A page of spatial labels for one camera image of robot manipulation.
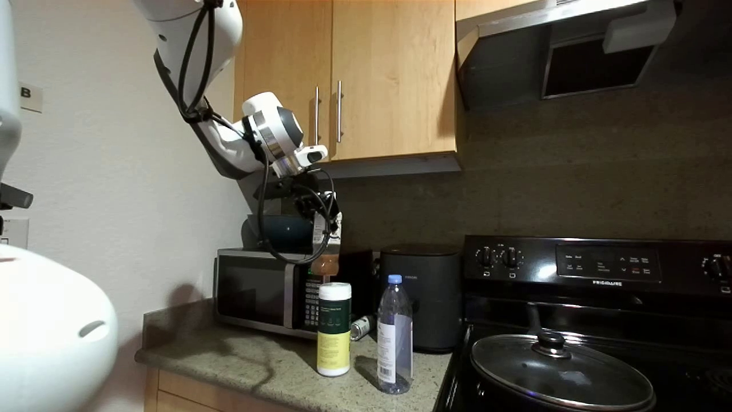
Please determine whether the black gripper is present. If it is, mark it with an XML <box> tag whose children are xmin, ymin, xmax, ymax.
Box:
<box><xmin>284</xmin><ymin>167</ymin><xmax>344</xmax><ymax>249</ymax></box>

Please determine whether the stainless steel black microwave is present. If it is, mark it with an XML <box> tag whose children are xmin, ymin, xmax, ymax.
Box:
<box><xmin>212</xmin><ymin>248</ymin><xmax>344</xmax><ymax>342</ymax></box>

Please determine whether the clear water bottle blue cap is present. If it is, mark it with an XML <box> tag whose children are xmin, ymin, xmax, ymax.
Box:
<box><xmin>375</xmin><ymin>273</ymin><xmax>416</xmax><ymax>397</ymax></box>

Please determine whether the dark blue bowl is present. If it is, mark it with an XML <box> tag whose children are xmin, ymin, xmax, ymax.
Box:
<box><xmin>240</xmin><ymin>214</ymin><xmax>315</xmax><ymax>255</ymax></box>

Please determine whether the small grey counter object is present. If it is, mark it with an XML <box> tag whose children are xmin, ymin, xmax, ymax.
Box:
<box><xmin>347</xmin><ymin>313</ymin><xmax>375</xmax><ymax>342</ymax></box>

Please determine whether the white-lidded green yellow canister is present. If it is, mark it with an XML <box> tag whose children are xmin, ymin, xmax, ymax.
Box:
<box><xmin>315</xmin><ymin>280</ymin><xmax>355</xmax><ymax>377</ymax></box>

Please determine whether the black box-shaped appliance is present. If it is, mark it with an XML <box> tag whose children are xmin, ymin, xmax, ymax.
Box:
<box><xmin>370</xmin><ymin>248</ymin><xmax>463</xmax><ymax>354</ymax></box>

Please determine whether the wooden cabinet door narrow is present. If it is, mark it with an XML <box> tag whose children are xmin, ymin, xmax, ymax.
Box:
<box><xmin>328</xmin><ymin>0</ymin><xmax>460</xmax><ymax>163</ymax></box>

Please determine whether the wooden cabinet door wide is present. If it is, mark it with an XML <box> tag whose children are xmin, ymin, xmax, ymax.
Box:
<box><xmin>232</xmin><ymin>0</ymin><xmax>333</xmax><ymax>164</ymax></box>

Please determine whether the wooden base cabinet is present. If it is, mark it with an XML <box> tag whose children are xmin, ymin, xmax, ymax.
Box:
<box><xmin>142</xmin><ymin>366</ymin><xmax>305</xmax><ymax>412</ymax></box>

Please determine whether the black electric stove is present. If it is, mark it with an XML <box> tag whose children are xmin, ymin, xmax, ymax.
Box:
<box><xmin>432</xmin><ymin>233</ymin><xmax>732</xmax><ymax>412</ymax></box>

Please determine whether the glass pan lid with knob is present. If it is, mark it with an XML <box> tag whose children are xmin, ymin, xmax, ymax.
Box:
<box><xmin>468</xmin><ymin>327</ymin><xmax>659</xmax><ymax>412</ymax></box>

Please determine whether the range hood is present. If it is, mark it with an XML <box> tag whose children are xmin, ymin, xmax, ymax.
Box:
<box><xmin>455</xmin><ymin>0</ymin><xmax>681</xmax><ymax>111</ymax></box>

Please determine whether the metal cabinet door handle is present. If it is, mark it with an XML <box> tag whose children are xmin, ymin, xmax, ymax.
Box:
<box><xmin>310</xmin><ymin>85</ymin><xmax>322</xmax><ymax>148</ymax></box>
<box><xmin>333</xmin><ymin>77</ymin><xmax>347</xmax><ymax>148</ymax></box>

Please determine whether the black mounting bracket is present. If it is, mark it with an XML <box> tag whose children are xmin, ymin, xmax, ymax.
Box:
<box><xmin>0</xmin><ymin>180</ymin><xmax>33</xmax><ymax>214</ymax></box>

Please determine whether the white wall switch plate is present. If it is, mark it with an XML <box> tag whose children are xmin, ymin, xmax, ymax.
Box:
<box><xmin>17</xmin><ymin>75</ymin><xmax>46</xmax><ymax>115</ymax></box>

